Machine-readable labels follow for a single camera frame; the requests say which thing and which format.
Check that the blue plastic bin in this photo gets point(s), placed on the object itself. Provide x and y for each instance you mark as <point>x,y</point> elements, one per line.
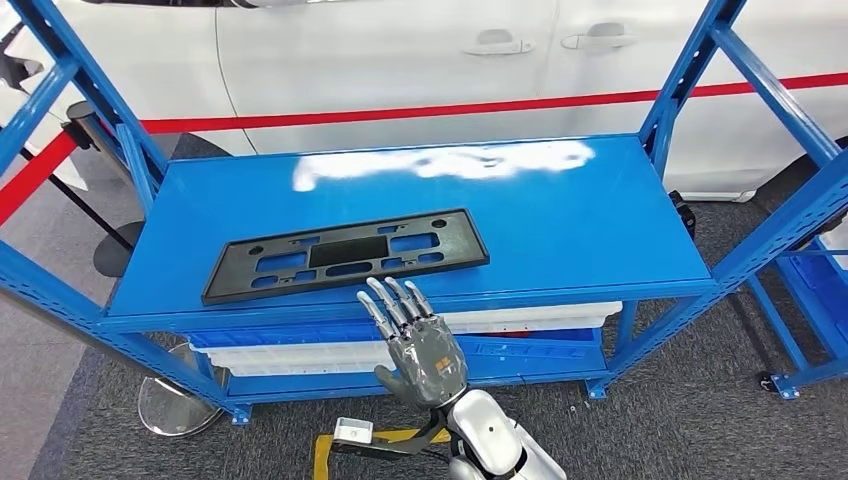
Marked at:
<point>530,348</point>

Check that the black plastic panel part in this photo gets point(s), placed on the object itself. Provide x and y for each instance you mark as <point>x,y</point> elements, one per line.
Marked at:
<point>464,248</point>

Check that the red barrier belt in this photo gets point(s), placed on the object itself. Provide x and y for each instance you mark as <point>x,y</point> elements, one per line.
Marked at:
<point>33,175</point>
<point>464,109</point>

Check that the blue metal shelf rack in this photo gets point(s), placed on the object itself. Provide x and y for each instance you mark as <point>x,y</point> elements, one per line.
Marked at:
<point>815,298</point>
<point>530,218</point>

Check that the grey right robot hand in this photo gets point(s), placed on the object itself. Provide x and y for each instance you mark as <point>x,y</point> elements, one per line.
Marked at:
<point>427,361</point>

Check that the stanchion with chrome base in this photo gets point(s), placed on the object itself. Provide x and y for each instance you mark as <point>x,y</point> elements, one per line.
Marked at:
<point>172,404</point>

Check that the thin black pole stanchion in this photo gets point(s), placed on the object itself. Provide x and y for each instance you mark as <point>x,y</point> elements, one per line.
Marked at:
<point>116,255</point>

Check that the white car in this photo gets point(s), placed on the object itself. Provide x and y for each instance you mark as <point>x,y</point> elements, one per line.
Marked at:
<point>397,60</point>

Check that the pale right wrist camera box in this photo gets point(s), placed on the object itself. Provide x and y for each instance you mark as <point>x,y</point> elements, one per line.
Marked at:
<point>352,430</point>

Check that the grey stanchion post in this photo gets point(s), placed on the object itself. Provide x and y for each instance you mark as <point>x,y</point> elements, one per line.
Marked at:
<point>81,116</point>

